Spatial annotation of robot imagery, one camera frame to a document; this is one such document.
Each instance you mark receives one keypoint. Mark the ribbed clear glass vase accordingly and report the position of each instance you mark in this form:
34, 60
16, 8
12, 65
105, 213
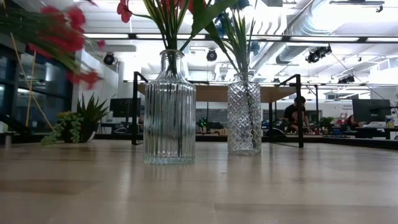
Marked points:
169, 124

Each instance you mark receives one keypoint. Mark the diamond-pattern clear glass vase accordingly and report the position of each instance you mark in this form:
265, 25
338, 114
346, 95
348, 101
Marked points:
244, 137

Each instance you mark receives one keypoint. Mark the blue artificial flower bunch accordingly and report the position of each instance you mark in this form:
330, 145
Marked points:
239, 40

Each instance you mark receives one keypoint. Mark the dark red artificial tulip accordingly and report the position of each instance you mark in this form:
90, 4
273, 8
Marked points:
208, 15

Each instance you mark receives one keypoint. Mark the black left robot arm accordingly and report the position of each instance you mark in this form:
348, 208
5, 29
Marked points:
14, 123

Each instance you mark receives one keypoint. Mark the wooden shelf with black legs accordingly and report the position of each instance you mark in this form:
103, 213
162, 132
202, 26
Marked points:
217, 93

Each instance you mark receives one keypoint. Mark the black device with green light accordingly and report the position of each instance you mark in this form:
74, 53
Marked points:
203, 124

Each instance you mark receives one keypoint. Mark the black round ceiling spotlight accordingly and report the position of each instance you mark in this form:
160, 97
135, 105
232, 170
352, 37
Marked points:
109, 58
211, 55

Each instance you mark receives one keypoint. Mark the black computer monitor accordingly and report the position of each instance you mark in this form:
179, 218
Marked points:
371, 110
124, 107

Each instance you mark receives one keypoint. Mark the black office chair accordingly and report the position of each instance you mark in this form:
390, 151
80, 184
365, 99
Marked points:
275, 133

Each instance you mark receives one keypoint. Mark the long ceiling light fixture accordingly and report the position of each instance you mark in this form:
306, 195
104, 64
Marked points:
382, 39
105, 35
323, 39
149, 36

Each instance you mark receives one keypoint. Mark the person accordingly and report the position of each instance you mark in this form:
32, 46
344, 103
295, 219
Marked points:
295, 113
351, 121

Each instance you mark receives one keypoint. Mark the potted green succulent plant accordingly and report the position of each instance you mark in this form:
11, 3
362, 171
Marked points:
90, 118

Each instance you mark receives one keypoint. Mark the black ceiling track lights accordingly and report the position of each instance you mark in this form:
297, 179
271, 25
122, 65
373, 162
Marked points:
317, 54

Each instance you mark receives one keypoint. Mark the black office desk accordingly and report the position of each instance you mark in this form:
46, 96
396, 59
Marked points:
373, 129

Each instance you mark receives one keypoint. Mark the silver ventilation duct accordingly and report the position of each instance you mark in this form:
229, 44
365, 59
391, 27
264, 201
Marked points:
289, 53

